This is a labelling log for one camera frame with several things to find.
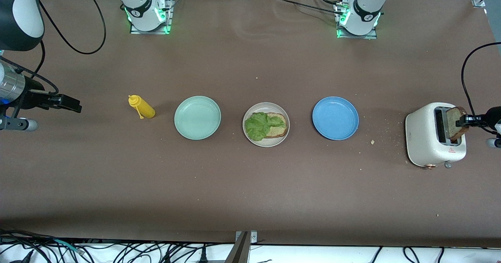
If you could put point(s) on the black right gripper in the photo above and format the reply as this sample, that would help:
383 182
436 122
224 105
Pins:
34 97

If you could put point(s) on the light brown bread slice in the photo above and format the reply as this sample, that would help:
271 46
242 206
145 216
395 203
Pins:
278 132

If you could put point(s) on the yellow mustard squeeze bottle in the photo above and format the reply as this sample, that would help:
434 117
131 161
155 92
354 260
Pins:
145 107

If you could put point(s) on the blue plate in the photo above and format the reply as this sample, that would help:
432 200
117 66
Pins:
335 118

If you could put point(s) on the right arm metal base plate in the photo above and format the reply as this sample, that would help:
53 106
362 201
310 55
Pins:
169 20

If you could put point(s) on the green lettuce leaf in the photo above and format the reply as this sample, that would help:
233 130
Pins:
258 126

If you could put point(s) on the dark crust bread slice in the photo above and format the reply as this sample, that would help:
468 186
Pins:
453 124

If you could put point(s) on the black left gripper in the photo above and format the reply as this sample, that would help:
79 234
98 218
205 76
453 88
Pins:
491 118

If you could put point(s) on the silver metal bracket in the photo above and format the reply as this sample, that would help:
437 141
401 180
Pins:
253 237

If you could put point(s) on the mint green plate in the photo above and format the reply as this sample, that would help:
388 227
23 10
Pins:
197 118

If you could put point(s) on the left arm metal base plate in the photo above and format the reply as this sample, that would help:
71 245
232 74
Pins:
358 37

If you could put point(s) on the black power plug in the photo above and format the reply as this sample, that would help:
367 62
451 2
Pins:
203 255

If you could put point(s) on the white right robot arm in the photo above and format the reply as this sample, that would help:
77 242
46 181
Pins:
143 10

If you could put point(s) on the dark grey metal beam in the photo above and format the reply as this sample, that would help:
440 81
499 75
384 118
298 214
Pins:
238 251

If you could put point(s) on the white toaster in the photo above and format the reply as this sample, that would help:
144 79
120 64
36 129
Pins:
420 137

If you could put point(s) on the beige plate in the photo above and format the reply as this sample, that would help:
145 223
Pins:
266 106

